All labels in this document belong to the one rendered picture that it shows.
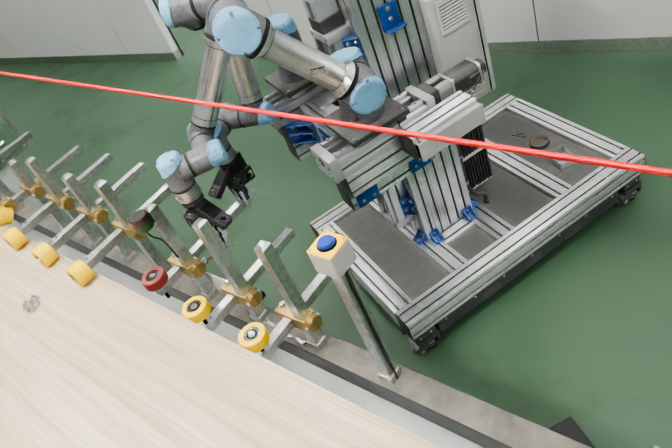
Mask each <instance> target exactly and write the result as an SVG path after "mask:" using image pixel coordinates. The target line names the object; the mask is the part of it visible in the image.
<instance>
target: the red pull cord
mask: <svg viewBox="0 0 672 448"><path fill-rule="evenodd" d="M0 74H2V75H8V76H15V77H21V78H28V79H34V80H41V81H47V82H54V83H61V84H67V85H74V86H80V87H87V88H93V89H100V90H106V91H113V92H119V93H126V94H132V95H139V96H145V97H152V98H159V99H165V100H172V101H178V102H185V103H191V104H198V105H204V106H211V107H217V108H224V109H230V110H237V111H243V112H250V113H257V114H263V115H270V116H276V117H283V118H289V119H296V120H302V121H309V122H315V123H322V124H328V125H335V126H341V127H348V128H355V129H361V130H368V131H374V132H381V133H387V134H394V135H400V136H407V137H413V138H420V139H426V140H433V141H439V142H446V143H453V144H459V145H466V146H472V147H479V148H485V149H492V150H498V151H505V152H511V153H518V154H524V155H531V156H537V157H544V158H551V159H557V160H564V161H570V162H577V163H583V164H590V165H596V166H603V167H609V168H616V169H622V170H629V171H635V172H642V173H649V174H655V175H662V176H668V177H672V169H667V168H661V167H654V166H647V165H640V164H633V163H626V162H619V161H613V160H606V159H599V158H592V157H585V156H578V155H571V154H565V153H558V152H551V151H544V150H537V149H530V148H523V147H517V146H510V145H503V144H496V143H489V142H482V141H475V140H469V139H462V138H455V137H448V136H441V135H434V134H427V133H421V132H414V131H407V130H400V129H393V128H386V127H379V126H373V125H366V124H359V123H352V122H345V121H338V120H331V119H324V118H318V117H311V116H304V115H297V114H290V113H283V112H276V111H270V110H263V109H256V108H249V107H242V106H235V105H228V104H222V103H215V102H208V101H201V100H194V99H187V98H180V97H174V96H167V95H160V94H153V93H146V92H139V91H132V90H126V89H119V88H112V87H105V86H98V85H91V84H84V83H78V82H71V81H64V80H57V79H50V78H43V77H36V76H30V75H23V74H16V73H9V72H2V71H0Z"/></svg>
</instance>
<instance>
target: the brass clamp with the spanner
mask: <svg viewBox="0 0 672 448"><path fill-rule="evenodd" d="M194 259H195V260H194V261H193V262H192V263H191V264H190V265H189V266H188V267H187V266H184V265H182V264H181V263H180V261H179V260H178V259H177V257H176V258H172V257H170V258H169V259H168V260H167V261H168V262H169V264H170V265H171V266H172V267H173V266H174V265H176V266H178V267H180V268H181V270H182V271H183V272H184V274H185V275H187V276H189V277H192V278H194V279H195V278H196V277H197V278H199V277H202V276H203V275H204V274H205V272H206V266H205V264H204V263H202V262H200V261H199V259H198V258H196V257H194Z"/></svg>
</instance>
